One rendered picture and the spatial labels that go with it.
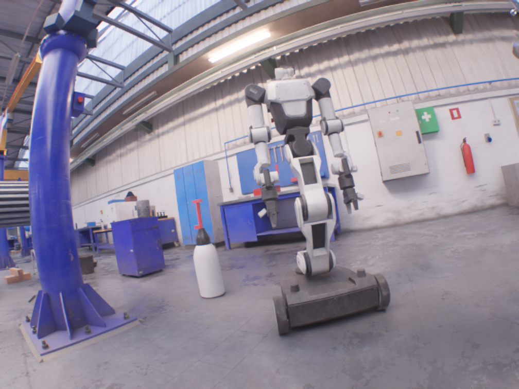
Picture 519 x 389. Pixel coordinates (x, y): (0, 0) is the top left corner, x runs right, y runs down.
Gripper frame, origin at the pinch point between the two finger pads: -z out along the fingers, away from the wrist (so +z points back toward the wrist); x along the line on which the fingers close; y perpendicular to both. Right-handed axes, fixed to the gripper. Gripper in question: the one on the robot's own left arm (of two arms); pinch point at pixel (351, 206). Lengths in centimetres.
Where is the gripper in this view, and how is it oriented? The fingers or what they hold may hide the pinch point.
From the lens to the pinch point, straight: 140.3
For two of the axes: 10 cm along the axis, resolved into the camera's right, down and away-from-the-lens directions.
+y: 9.9, -1.5, 0.2
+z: -1.5, -9.5, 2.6
